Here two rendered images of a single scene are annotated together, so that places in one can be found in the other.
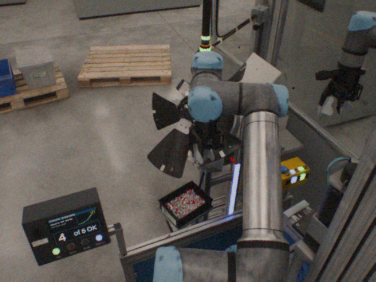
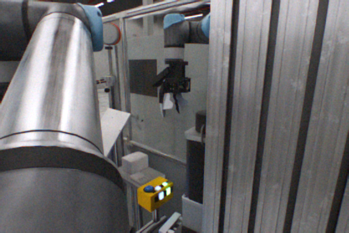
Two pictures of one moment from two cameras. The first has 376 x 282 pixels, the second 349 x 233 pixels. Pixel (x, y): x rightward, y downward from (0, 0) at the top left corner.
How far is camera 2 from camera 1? 52 cm
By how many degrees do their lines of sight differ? 33
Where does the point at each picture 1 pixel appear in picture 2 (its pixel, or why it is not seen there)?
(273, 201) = (65, 86)
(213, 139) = not seen: hidden behind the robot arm
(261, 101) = (57, 7)
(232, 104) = (11, 16)
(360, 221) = (242, 144)
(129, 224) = not seen: outside the picture
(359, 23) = (171, 19)
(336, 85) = (169, 80)
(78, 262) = not seen: outside the picture
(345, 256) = (241, 220)
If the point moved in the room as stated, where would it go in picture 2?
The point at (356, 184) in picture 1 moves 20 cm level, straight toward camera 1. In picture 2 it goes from (217, 84) to (212, 125)
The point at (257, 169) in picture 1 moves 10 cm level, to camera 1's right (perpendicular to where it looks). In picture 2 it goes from (33, 53) to (138, 55)
